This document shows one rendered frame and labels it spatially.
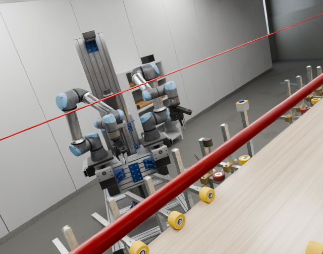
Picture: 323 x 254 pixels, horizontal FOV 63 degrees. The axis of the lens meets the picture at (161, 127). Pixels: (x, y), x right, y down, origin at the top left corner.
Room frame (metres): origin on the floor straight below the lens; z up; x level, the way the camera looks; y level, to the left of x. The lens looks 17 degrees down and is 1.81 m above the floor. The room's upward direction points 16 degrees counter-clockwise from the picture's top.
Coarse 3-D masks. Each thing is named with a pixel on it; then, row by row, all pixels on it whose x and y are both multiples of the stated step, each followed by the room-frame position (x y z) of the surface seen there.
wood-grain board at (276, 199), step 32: (288, 128) 1.95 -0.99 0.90; (320, 128) 1.79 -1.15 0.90; (256, 160) 1.59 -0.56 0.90; (288, 160) 1.48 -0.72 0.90; (320, 160) 1.38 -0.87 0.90; (224, 192) 1.34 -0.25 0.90; (256, 192) 1.26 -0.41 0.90; (288, 192) 1.18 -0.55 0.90; (320, 192) 1.11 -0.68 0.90; (192, 224) 1.15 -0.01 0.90; (224, 224) 1.08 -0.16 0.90; (256, 224) 1.02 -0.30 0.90; (288, 224) 0.97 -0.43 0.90; (320, 224) 0.91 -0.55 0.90
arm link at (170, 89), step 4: (168, 84) 1.77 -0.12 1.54; (172, 84) 1.77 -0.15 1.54; (168, 88) 1.77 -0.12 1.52; (172, 88) 1.76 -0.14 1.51; (176, 88) 1.79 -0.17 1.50; (168, 92) 1.77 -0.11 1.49; (172, 92) 1.76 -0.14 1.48; (176, 92) 1.78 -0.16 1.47; (168, 96) 1.78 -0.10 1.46; (172, 96) 1.76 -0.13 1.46; (176, 96) 1.77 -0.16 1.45
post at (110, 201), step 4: (108, 200) 1.22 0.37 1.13; (112, 200) 1.22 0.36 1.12; (108, 204) 1.23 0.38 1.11; (112, 204) 1.22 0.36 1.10; (116, 204) 1.23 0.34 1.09; (112, 208) 1.21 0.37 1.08; (116, 208) 1.23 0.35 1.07; (112, 212) 1.22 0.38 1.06; (116, 212) 1.22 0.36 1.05; (112, 216) 1.24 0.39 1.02; (116, 216) 1.22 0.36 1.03; (128, 236) 1.23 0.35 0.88; (124, 244) 1.23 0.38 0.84; (128, 248) 1.22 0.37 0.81; (128, 252) 1.22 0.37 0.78
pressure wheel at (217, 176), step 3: (216, 171) 1.59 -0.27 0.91; (219, 171) 1.58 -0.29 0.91; (222, 171) 1.57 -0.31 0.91; (213, 174) 1.56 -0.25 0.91; (216, 174) 1.56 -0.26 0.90; (219, 174) 1.55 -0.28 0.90; (222, 174) 1.53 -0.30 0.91; (213, 177) 1.54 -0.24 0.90; (216, 177) 1.52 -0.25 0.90; (219, 177) 1.52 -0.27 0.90; (222, 177) 1.52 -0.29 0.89; (216, 180) 1.53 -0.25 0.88; (219, 180) 1.52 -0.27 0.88
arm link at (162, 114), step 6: (144, 66) 2.22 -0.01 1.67; (150, 66) 2.22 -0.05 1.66; (156, 66) 2.23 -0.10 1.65; (144, 72) 2.19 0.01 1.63; (150, 72) 2.20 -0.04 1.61; (156, 72) 2.22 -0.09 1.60; (144, 78) 2.21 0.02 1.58; (150, 78) 2.21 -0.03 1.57; (150, 84) 2.23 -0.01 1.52; (156, 84) 2.24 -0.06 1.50; (156, 102) 2.24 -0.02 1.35; (162, 102) 2.26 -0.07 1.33; (156, 108) 2.25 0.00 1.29; (162, 108) 2.24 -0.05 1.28; (156, 114) 2.24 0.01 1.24; (162, 114) 2.23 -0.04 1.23; (168, 114) 2.25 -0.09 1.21; (162, 120) 2.23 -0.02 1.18; (168, 120) 2.27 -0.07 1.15
